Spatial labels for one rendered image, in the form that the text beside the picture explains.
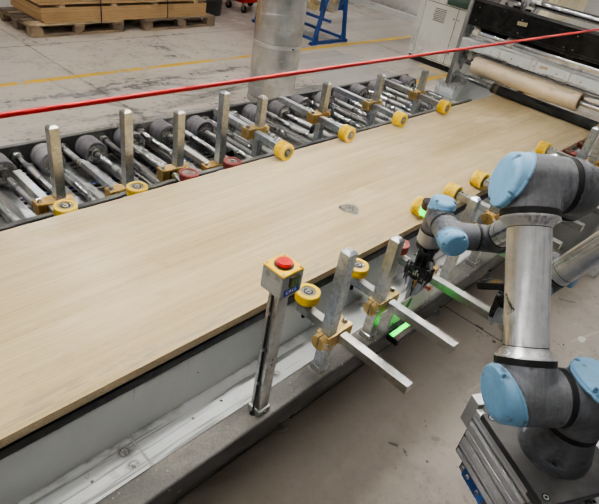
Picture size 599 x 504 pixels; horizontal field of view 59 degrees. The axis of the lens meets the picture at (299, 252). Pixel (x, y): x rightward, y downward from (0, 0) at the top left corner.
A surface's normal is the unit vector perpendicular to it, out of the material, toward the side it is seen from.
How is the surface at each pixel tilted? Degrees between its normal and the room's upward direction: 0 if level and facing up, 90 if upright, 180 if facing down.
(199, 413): 0
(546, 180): 50
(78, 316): 0
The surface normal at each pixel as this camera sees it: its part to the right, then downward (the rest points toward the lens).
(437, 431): 0.15, -0.81
